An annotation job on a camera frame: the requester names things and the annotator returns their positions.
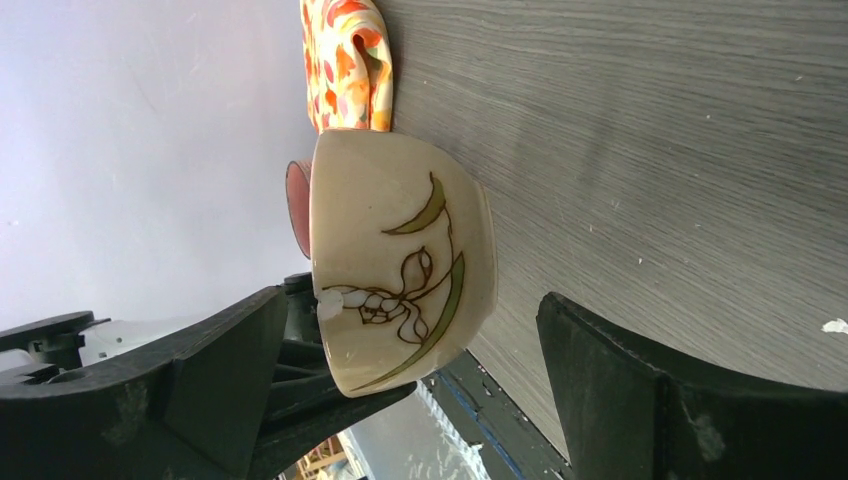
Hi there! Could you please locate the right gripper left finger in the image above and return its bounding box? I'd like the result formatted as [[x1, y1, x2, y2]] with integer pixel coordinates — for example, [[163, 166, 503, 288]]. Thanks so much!
[[1, 286, 287, 479]]

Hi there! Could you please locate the white ceramic bowl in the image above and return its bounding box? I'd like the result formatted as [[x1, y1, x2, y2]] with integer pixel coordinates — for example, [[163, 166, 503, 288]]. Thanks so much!
[[309, 129, 498, 398]]

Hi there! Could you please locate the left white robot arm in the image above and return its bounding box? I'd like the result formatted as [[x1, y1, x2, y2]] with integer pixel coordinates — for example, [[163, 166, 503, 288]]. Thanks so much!
[[1, 275, 414, 479]]

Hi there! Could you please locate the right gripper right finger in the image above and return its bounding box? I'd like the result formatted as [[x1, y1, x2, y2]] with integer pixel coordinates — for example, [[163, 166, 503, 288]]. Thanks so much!
[[536, 292, 847, 479]]

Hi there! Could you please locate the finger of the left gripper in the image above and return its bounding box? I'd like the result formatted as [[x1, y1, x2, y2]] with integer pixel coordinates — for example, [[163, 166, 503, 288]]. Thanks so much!
[[248, 273, 417, 479]]

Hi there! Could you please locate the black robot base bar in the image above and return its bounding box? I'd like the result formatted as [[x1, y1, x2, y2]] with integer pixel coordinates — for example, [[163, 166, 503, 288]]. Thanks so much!
[[423, 351, 574, 480]]

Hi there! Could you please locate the pink glass mug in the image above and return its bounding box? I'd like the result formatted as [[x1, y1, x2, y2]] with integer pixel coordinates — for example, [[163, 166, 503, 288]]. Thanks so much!
[[285, 160, 311, 259]]

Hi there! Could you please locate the orange floral cloth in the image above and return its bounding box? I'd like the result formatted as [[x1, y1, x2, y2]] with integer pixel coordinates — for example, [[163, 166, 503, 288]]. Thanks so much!
[[300, 0, 394, 133]]

